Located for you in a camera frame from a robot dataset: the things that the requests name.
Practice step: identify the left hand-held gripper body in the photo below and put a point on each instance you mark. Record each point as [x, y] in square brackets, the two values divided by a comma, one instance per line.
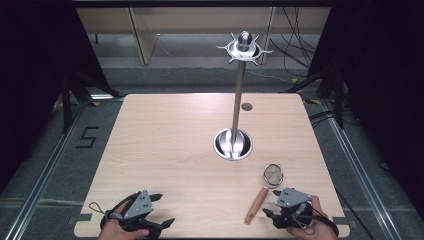
[139, 206]

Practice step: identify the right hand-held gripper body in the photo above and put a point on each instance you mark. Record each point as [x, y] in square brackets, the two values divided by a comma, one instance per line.
[293, 200]

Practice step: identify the metal utensil stand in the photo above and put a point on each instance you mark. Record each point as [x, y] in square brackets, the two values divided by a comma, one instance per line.
[233, 143]

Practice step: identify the person's left hand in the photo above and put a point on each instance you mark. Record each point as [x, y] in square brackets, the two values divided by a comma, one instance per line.
[115, 231]

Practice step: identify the person's right hand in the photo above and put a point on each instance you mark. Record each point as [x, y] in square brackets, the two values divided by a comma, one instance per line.
[316, 230]

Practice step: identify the round grey table grommet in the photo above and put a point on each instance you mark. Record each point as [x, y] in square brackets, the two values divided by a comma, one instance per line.
[246, 106]

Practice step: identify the black metal stand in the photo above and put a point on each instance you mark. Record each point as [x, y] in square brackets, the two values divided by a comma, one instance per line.
[71, 93]
[330, 90]

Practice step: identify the aluminium floor rail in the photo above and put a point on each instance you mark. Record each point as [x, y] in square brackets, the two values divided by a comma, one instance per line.
[360, 173]
[43, 176]

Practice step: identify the light wooden desk frame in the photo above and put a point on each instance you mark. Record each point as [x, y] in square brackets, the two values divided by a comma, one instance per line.
[146, 30]

